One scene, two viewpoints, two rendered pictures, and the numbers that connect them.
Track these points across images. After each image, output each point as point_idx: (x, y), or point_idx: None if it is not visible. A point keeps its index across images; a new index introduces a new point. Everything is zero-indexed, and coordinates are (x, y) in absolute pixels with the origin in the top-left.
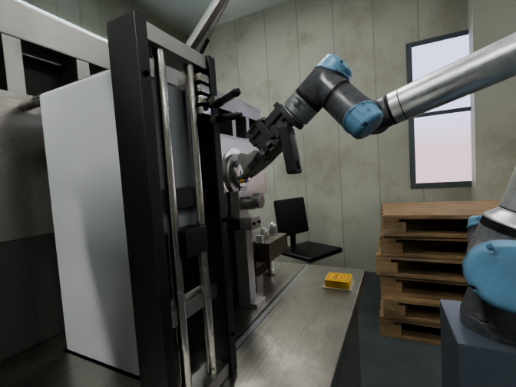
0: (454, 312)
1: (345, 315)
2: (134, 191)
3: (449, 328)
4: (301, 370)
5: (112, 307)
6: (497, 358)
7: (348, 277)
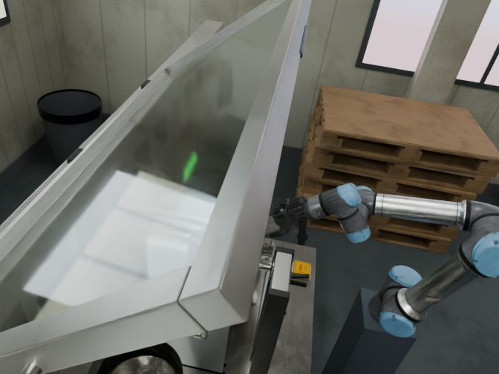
0: (366, 300)
1: (310, 308)
2: (265, 346)
3: (361, 313)
4: (295, 355)
5: (201, 348)
6: (379, 334)
7: (309, 268)
